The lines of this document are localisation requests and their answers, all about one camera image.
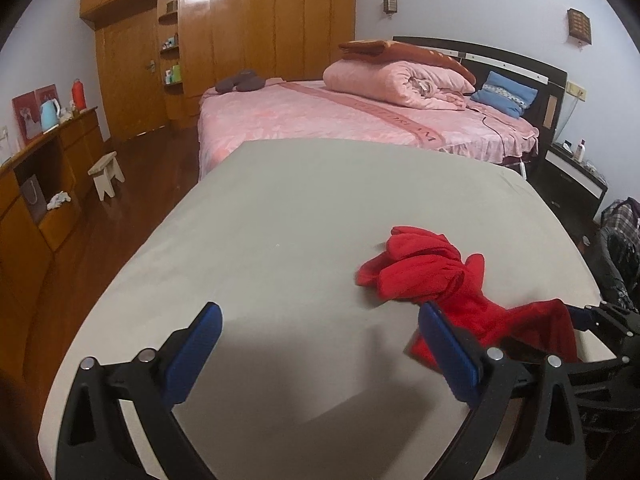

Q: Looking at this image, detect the wooden door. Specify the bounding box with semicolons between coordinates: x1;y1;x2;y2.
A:
95;7;168;141

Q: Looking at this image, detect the red gift bag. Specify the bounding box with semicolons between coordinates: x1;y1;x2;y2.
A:
35;85;60;111
12;92;43;141

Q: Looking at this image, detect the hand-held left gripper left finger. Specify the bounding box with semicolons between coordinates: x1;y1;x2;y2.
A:
54;301;224;480

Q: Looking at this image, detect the brown red pillow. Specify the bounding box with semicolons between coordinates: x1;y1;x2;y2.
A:
339;39;477;86

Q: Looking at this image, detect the plaid bag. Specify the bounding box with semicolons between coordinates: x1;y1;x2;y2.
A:
595;199;640;306

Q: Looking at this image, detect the bed with pink sheet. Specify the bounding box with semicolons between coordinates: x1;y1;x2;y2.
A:
198;36;568;181

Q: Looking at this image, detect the pink folded quilt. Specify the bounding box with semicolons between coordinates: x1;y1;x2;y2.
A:
322;58;476;111

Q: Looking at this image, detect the small wooden stool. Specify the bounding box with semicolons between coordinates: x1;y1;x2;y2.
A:
87;151;126;201

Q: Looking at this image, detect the wooden wardrobe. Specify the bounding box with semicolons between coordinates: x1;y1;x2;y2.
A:
80;0;357;141

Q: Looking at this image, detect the red cloth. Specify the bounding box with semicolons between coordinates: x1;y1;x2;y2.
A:
356;226;581;368

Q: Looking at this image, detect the grey paper bag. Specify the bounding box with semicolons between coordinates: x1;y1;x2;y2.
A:
21;175;47;223

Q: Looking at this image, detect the light blue kettle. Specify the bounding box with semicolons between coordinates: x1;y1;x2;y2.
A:
39;98;63;133

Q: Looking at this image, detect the large brown wall lamp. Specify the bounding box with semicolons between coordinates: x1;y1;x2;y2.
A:
566;8;592;46

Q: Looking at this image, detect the wooden sideboard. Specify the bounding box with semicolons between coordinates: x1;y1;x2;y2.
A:
0;106;115;376

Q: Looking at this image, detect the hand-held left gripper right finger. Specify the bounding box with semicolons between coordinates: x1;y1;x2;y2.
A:
417;301;586;480

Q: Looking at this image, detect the blue pillow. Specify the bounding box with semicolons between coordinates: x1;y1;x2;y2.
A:
470;71;539;119

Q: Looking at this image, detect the dark grey clothing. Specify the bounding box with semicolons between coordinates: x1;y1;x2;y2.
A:
215;70;264;94

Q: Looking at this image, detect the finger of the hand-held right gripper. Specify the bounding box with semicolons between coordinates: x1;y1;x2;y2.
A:
569;301;640;361

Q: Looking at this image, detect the black white nightstand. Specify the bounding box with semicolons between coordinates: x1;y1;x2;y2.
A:
532;142;609;231

